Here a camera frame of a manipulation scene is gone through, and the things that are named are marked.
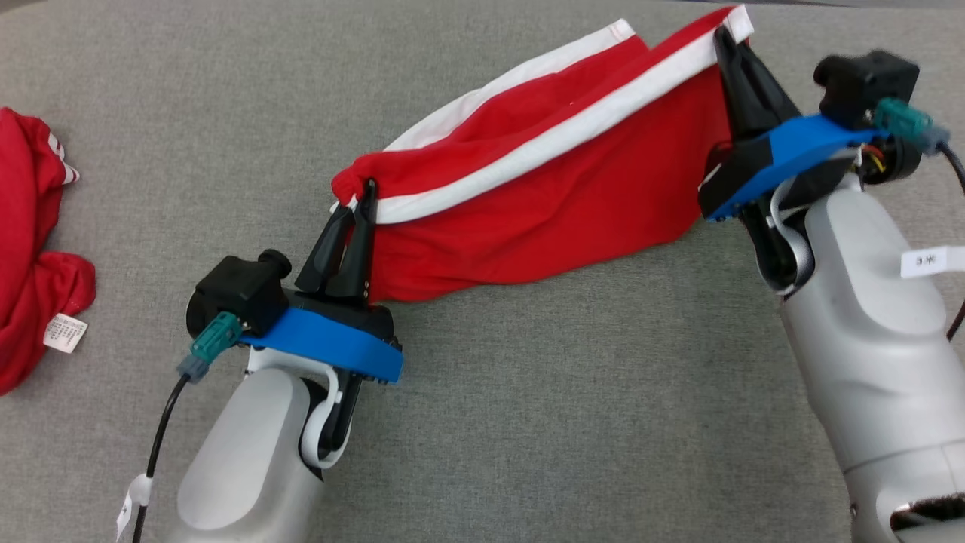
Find white cable label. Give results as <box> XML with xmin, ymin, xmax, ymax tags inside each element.
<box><xmin>115</xmin><ymin>474</ymin><xmax>153</xmax><ymax>542</ymax></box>
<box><xmin>901</xmin><ymin>245</ymin><xmax>965</xmax><ymax>280</ymax></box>

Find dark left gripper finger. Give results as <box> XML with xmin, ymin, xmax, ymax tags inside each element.
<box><xmin>294</xmin><ymin>204</ymin><xmax>356</xmax><ymax>295</ymax></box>
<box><xmin>332</xmin><ymin>179</ymin><xmax>378</xmax><ymax>306</ymax></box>

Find black left cable green plug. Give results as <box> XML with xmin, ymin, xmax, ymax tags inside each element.
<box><xmin>115</xmin><ymin>311</ymin><xmax>244</xmax><ymax>543</ymax></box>

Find red shorts with white stripe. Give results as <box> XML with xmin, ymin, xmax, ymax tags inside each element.
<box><xmin>332</xmin><ymin>4</ymin><xmax>755</xmax><ymax>304</ymax></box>

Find black right cable green plug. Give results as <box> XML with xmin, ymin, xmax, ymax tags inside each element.
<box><xmin>873</xmin><ymin>98</ymin><xmax>965</xmax><ymax>340</ymax></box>

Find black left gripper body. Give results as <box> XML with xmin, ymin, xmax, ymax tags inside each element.
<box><xmin>286</xmin><ymin>290</ymin><xmax>397</xmax><ymax>355</ymax></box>

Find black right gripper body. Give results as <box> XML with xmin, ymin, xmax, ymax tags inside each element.
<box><xmin>697</xmin><ymin>134</ymin><xmax>781</xmax><ymax>221</ymax></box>

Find black cable green plug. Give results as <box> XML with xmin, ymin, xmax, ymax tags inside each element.
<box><xmin>115</xmin><ymin>311</ymin><xmax>244</xmax><ymax>543</ymax></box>
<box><xmin>873</xmin><ymin>98</ymin><xmax>965</xmax><ymax>340</ymax></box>

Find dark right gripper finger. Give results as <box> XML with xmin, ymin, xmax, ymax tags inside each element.
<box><xmin>712</xmin><ymin>26</ymin><xmax>755</xmax><ymax>141</ymax></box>
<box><xmin>735</xmin><ymin>41</ymin><xmax>801</xmax><ymax>138</ymax></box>

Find red and white t-shirt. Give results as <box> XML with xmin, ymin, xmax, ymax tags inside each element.
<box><xmin>0</xmin><ymin>107</ymin><xmax>97</xmax><ymax>396</ymax></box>

